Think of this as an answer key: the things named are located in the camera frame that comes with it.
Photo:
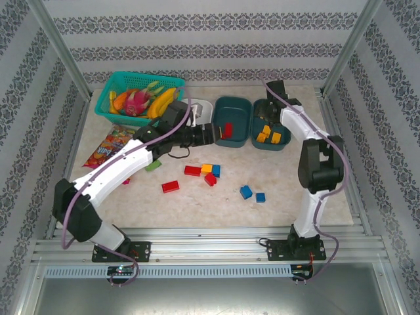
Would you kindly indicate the blue lego brick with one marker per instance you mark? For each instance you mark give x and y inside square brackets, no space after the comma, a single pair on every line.
[216,170]
[246,192]
[260,197]

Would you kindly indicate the long red lego brick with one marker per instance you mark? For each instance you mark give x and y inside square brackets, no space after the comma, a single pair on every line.
[192,170]
[170,186]

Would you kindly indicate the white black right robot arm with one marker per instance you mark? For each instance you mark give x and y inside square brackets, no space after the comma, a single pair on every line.
[308,216]

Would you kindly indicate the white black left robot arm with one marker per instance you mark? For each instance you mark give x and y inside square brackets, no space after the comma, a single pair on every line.
[111,167]

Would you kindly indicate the large yellow toy banana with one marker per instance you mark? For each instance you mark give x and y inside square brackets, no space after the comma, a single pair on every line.
[157,105]

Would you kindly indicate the small yellow toy banana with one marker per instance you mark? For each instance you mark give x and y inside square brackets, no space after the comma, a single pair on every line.
[172,95]

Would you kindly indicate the white plastic container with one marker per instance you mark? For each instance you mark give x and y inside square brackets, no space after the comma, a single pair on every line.
[207,108]

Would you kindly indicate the dark teal plastic container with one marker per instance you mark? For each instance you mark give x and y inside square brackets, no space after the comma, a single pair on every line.
[236,111]
[262,146]

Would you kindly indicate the pink toy dragon fruit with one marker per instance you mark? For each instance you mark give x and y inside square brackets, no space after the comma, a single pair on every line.
[134,101]

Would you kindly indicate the orange toy fruit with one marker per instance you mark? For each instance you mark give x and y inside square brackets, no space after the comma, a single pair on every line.
[118,100]

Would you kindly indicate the green block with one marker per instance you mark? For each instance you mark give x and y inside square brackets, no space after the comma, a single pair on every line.
[153,165]

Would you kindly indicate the small yellow toy fruit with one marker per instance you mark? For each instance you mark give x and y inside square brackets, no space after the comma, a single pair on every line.
[112,96]

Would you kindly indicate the teal plastic mesh basket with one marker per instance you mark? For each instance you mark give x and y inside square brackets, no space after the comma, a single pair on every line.
[108,88]

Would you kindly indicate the colourful candy bag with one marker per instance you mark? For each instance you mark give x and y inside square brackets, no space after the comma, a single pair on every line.
[105,151]

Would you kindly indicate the right small circuit board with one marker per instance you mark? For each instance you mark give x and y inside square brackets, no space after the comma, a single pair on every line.
[302,271]

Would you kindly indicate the small circuit board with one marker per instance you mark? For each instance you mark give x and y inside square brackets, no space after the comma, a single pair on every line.
[121,270]
[302,271]

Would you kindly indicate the left small circuit board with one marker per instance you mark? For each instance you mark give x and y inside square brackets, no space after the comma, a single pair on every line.
[121,270]

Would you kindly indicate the aluminium side rail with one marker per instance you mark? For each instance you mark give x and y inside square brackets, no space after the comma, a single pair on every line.
[75,138]

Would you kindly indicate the aluminium frame post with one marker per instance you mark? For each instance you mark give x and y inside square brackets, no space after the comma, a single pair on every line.
[352,46]
[55,46]

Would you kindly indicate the aluminium rail beam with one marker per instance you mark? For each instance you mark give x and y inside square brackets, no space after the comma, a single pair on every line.
[210,244]

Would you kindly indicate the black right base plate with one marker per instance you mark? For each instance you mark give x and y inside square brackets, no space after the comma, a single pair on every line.
[275,251]

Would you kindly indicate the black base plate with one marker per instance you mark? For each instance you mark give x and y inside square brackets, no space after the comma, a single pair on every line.
[142,251]
[275,251]

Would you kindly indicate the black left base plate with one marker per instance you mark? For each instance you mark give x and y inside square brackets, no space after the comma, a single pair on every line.
[142,251]

